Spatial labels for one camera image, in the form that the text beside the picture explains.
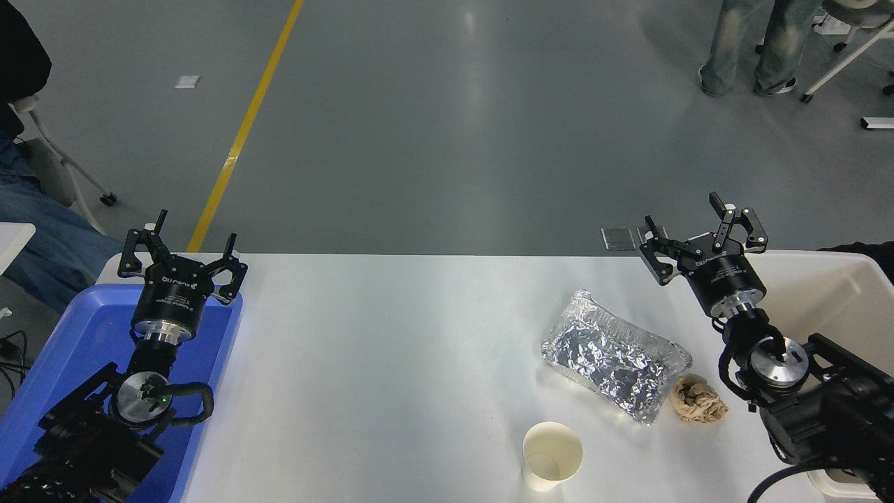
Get small white table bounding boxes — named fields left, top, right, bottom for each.
left=0, top=222, right=37, bottom=275

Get large pale bin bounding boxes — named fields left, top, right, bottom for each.
left=751, top=250, right=894, bottom=501

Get white wheeled chair frame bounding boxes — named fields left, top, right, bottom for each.
left=754, top=0, right=894, bottom=104
left=10, top=94, right=118, bottom=235

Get crumpled foil tray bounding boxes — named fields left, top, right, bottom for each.
left=541, top=289, right=694, bottom=425

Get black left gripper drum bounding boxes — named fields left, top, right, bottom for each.
left=131, top=255, right=214, bottom=328

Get white paper cup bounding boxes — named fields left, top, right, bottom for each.
left=522, top=421, right=584, bottom=493

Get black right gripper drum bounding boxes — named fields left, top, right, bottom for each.
left=681, top=241, right=767, bottom=313

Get crumpled tan paper ball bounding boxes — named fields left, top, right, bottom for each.
left=670, top=374, right=729, bottom=425

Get black floor cables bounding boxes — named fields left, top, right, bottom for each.
left=0, top=330, right=29, bottom=399

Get person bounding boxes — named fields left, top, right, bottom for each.
left=819, top=241, right=894, bottom=286
left=698, top=0, right=821, bottom=97
left=0, top=0, right=126, bottom=315

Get blue plastic tray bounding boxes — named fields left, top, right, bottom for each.
left=0, top=283, right=244, bottom=503

